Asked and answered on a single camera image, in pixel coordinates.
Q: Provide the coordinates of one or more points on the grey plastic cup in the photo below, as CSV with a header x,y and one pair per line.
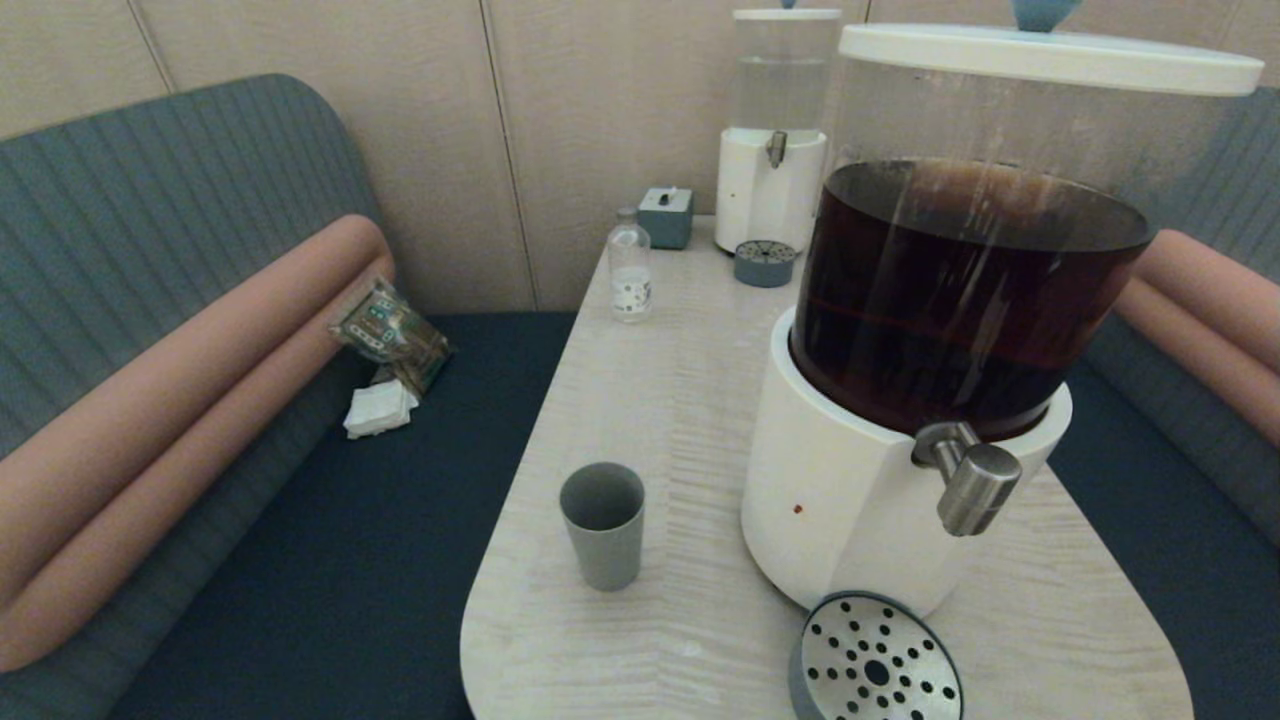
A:
x,y
603,550

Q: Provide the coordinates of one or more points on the large steel dispenser tap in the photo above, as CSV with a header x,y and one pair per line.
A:
x,y
975,490

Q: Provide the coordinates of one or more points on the clear plastic bottle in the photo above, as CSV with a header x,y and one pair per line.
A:
x,y
630,280

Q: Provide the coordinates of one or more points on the grey tissue box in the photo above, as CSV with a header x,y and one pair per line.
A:
x,y
665,222

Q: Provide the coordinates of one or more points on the small grey drip tray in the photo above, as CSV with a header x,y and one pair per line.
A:
x,y
765,268

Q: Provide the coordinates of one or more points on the small dispenser with clear water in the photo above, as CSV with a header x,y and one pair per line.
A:
x,y
765,200

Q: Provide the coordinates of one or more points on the large dispenser with brown tea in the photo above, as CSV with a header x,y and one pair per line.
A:
x,y
850,480

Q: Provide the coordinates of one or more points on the small steel dispenser tap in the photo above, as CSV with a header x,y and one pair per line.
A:
x,y
776,150

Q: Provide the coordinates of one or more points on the green printed snack packet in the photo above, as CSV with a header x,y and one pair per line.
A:
x,y
385,330

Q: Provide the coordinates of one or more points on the white folded napkins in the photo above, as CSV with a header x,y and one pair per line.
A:
x,y
378,412

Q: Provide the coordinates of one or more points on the dark blue bench seat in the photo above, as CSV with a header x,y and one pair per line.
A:
x,y
1200,600
350,560

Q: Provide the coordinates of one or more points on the small white dispenser lid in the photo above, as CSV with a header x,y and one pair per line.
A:
x,y
787,14

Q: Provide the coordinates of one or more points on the large perforated steel drip tray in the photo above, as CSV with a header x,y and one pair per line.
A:
x,y
870,660

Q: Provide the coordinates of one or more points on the pink bolster cushion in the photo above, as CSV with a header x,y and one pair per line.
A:
x,y
100,570
1230,295
1200,350
200,350

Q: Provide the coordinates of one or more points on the large white dispenser lid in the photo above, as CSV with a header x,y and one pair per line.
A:
x,y
1050,60

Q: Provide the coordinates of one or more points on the grey-blue ribbed bench backrest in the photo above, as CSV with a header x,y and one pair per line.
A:
x,y
150,200
1190,430

